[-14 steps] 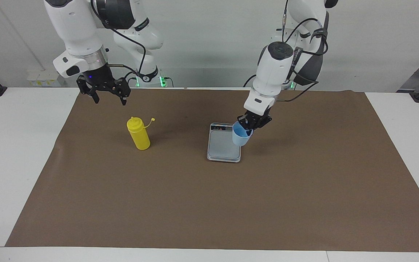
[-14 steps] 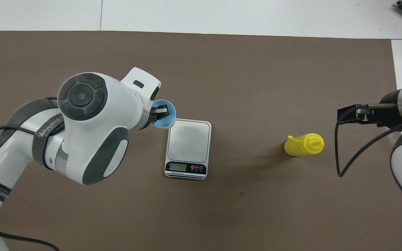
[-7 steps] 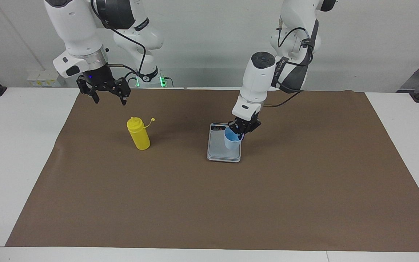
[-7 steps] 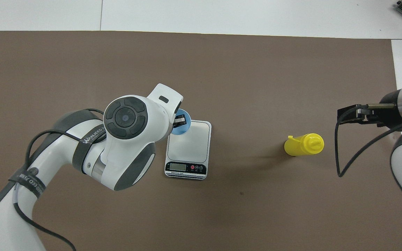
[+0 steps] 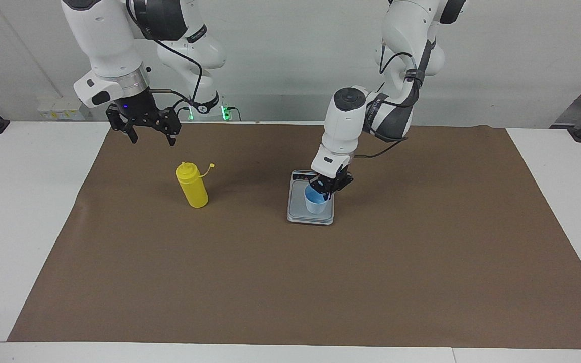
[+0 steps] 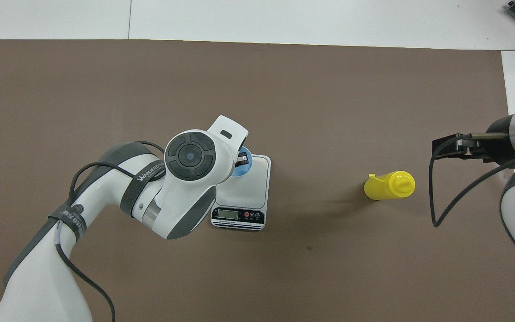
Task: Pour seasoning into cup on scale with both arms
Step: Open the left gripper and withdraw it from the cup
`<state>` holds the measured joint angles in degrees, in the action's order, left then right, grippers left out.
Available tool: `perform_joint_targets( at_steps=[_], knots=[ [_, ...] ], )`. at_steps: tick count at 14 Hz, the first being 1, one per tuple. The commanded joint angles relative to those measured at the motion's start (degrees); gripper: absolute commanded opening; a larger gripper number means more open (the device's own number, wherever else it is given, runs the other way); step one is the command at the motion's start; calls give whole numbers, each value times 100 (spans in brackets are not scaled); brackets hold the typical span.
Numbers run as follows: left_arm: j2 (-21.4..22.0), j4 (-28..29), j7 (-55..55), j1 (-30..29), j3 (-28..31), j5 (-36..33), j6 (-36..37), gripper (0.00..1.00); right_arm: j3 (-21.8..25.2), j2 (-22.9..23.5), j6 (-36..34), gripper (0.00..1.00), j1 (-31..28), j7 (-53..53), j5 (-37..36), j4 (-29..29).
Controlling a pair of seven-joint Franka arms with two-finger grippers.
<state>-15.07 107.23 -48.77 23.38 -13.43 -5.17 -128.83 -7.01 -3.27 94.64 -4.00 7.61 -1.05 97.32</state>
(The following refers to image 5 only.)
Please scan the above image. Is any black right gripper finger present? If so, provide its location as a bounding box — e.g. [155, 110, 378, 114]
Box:
[106, 104, 139, 145]
[156, 106, 183, 147]

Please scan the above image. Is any light blue plastic cup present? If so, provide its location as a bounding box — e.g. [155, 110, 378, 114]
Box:
[304, 184, 330, 215]

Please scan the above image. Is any yellow squeeze bottle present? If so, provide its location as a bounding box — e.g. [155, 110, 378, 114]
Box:
[176, 161, 216, 209]

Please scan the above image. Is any silver digital kitchen scale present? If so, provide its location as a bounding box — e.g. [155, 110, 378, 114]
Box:
[286, 170, 335, 226]

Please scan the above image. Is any brown paper table mat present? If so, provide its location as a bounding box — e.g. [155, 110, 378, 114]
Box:
[7, 123, 581, 350]

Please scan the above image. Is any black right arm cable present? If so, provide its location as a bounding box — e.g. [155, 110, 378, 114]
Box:
[126, 0, 205, 119]

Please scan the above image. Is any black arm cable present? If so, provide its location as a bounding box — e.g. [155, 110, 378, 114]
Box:
[353, 38, 425, 159]
[126, 0, 205, 119]

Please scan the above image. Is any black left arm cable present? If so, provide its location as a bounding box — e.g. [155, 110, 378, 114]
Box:
[353, 38, 425, 159]

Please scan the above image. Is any white wall socket box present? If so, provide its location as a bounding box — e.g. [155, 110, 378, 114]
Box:
[37, 98, 85, 120]

